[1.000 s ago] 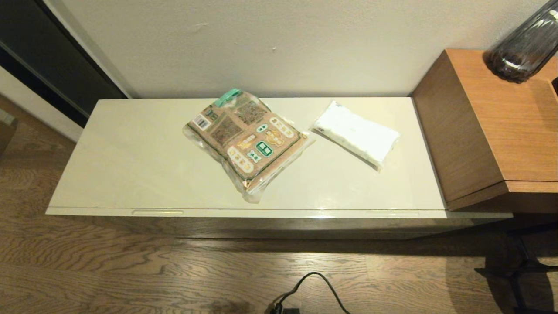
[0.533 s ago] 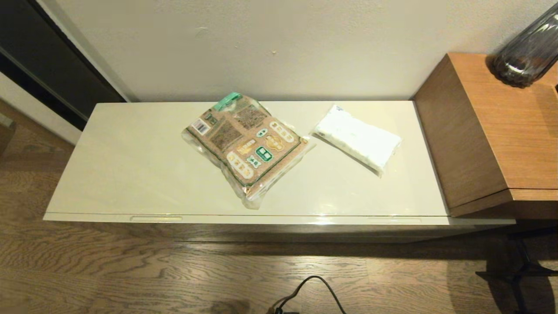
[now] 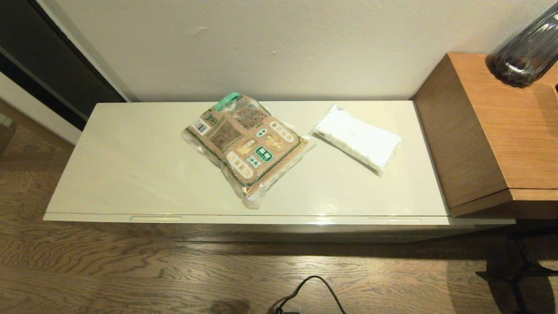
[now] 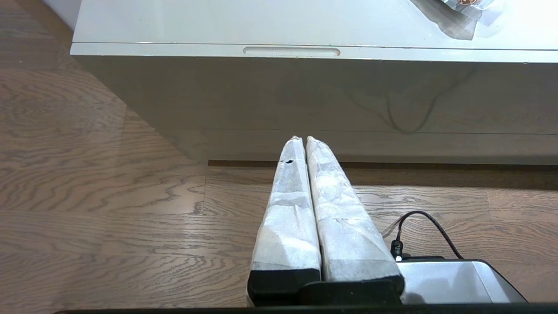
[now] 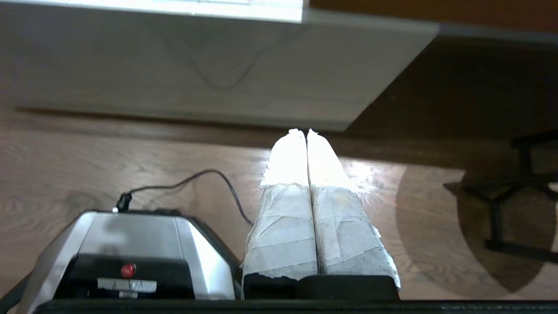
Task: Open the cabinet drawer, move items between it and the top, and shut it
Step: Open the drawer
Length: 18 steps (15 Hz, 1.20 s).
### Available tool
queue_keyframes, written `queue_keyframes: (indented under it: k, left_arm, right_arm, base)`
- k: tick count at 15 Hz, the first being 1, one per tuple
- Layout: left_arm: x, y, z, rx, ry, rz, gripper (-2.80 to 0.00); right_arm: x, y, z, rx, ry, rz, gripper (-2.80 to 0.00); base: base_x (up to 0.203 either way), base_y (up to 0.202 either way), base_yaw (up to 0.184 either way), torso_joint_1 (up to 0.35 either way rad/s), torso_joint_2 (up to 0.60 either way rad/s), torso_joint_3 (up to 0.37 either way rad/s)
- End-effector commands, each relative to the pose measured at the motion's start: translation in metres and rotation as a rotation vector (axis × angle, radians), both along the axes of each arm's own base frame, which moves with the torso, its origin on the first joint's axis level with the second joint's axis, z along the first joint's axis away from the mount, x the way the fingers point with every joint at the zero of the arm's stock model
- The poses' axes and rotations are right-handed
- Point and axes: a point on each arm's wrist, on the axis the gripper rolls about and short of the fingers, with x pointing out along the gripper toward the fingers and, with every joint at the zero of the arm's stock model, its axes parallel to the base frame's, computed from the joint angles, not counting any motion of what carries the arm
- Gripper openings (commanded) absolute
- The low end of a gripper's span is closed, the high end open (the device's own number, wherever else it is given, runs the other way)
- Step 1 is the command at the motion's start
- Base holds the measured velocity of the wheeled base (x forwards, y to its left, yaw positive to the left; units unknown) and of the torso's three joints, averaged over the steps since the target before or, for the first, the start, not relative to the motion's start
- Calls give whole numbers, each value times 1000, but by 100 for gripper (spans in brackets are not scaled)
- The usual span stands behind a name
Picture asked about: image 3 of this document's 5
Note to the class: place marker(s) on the white cabinet drawer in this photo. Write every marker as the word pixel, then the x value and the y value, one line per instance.
pixel 261 220

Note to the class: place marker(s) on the white low cabinet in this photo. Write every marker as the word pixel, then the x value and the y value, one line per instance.
pixel 139 165

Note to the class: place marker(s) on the wooden side cabinet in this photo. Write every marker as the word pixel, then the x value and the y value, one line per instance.
pixel 492 131

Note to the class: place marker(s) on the brown printed plastic food bag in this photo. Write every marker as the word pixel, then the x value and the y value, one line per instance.
pixel 247 146

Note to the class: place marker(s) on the white soft tissue pack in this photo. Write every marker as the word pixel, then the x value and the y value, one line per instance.
pixel 358 139

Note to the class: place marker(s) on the dark door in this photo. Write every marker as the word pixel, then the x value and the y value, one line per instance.
pixel 52 61

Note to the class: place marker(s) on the black metal stand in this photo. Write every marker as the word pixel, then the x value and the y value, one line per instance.
pixel 521 266

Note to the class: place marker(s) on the dark glass vase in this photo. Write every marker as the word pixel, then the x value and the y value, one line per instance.
pixel 525 54

